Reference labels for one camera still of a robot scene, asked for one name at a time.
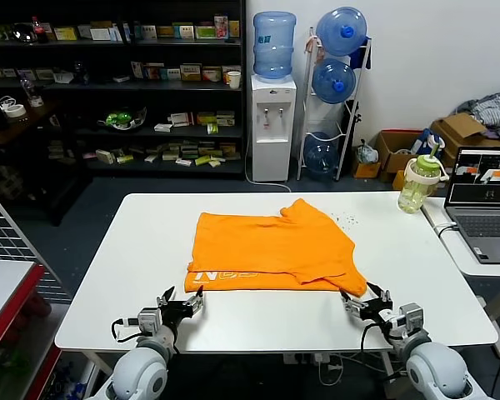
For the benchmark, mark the orange t-shirt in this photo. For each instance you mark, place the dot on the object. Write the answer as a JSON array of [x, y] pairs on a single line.
[[266, 250]]

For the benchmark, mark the black shelving unit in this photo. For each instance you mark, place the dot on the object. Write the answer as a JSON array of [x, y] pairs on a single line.
[[108, 91]]

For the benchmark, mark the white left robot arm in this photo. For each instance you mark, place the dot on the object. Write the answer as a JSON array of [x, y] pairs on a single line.
[[141, 371]]

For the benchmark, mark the upright blue water jug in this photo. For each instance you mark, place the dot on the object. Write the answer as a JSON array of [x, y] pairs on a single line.
[[273, 46]]

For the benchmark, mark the green fruit in bowl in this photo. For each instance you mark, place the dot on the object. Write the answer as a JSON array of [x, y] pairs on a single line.
[[121, 118]]

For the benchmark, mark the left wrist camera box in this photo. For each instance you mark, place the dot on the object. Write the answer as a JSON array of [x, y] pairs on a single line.
[[148, 320]]

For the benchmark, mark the open cardboard box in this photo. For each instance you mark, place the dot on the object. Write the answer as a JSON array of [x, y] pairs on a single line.
[[393, 154]]

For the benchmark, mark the white paper cup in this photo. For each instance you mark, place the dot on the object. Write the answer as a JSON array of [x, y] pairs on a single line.
[[233, 79]]

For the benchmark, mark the brown wooden desk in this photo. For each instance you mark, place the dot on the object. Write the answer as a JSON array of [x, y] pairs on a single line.
[[21, 129]]

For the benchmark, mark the white power strip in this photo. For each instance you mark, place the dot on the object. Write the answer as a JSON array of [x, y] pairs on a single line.
[[316, 358]]

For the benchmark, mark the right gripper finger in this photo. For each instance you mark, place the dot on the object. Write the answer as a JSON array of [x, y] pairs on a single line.
[[381, 296], [354, 306]]

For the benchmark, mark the black stand beside rack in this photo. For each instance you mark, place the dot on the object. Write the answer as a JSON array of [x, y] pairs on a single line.
[[352, 118]]

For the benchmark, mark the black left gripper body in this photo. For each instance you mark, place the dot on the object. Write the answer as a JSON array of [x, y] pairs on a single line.
[[175, 314]]

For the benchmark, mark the green lidded drink bottle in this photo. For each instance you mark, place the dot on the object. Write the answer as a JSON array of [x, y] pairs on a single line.
[[416, 183]]

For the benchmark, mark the clear plastic bottle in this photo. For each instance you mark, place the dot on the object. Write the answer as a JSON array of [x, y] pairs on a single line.
[[30, 91]]

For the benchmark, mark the red edged white cart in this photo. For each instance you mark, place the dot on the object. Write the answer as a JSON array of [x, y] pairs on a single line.
[[8, 300]]

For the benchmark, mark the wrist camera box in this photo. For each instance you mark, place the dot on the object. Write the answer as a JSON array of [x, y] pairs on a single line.
[[148, 320], [409, 317]]

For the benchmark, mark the grey laptop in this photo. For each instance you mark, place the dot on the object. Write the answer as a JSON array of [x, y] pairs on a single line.
[[483, 221]]

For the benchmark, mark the blue water jug lying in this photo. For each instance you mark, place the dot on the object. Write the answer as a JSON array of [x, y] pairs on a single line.
[[341, 31], [333, 81], [321, 156]]

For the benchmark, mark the blue bag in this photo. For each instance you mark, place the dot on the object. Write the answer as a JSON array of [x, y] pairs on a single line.
[[424, 141]]

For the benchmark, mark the grey plastic bag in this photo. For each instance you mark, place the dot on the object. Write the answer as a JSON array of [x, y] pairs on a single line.
[[366, 153]]

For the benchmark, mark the small yellow cardboard box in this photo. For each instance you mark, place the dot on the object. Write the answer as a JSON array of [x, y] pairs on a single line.
[[366, 170]]

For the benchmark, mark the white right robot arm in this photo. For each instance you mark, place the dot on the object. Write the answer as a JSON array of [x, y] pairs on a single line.
[[437, 371]]

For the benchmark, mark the cola bottle red cap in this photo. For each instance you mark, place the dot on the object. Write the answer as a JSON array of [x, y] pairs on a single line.
[[39, 31]]

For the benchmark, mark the white water dispenser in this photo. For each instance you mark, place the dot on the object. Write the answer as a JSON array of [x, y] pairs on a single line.
[[273, 133]]

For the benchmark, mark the pink medicine box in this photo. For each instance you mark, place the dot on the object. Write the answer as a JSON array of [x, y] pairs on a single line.
[[221, 27]]

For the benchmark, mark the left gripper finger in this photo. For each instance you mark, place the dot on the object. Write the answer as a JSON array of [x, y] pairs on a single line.
[[166, 298], [195, 302]]

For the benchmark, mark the white tape roll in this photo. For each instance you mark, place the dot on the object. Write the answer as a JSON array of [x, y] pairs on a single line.
[[16, 111]]

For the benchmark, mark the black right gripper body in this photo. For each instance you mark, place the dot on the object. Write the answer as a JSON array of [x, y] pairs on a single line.
[[377, 316]]

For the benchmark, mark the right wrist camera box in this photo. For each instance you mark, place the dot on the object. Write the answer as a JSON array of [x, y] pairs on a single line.
[[409, 317]]

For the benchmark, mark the large closed cardboard box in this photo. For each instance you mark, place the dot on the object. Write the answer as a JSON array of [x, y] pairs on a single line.
[[462, 129]]

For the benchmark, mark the pile of grey clothes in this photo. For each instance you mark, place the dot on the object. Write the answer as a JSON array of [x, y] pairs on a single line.
[[491, 110]]

